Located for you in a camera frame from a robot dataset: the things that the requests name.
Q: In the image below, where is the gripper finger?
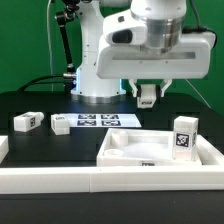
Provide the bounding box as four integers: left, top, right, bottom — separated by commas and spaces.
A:
156, 79, 172, 98
129, 79, 139, 98

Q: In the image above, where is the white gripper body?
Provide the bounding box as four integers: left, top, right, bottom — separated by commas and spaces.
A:
96, 32, 213, 79

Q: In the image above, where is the white square tabletop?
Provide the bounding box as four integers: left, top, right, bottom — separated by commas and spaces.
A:
96, 128, 202, 167

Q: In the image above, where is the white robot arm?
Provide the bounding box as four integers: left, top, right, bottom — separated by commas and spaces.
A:
71, 0, 216, 108

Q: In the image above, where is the white sheet with fiducial markers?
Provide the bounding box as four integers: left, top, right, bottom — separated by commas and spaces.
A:
63, 113, 141, 128

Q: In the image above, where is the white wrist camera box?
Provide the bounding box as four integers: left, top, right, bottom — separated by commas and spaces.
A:
103, 10, 148, 45

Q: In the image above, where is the grey cable on backdrop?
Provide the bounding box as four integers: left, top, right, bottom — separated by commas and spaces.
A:
46, 0, 56, 92

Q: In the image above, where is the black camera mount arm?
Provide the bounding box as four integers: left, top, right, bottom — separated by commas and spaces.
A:
55, 0, 80, 92

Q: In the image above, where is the black cable on table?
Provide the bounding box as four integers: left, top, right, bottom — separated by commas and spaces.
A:
17, 74, 67, 92

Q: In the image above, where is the white U-shaped fence wall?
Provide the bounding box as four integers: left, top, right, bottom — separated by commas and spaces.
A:
0, 136, 224, 194

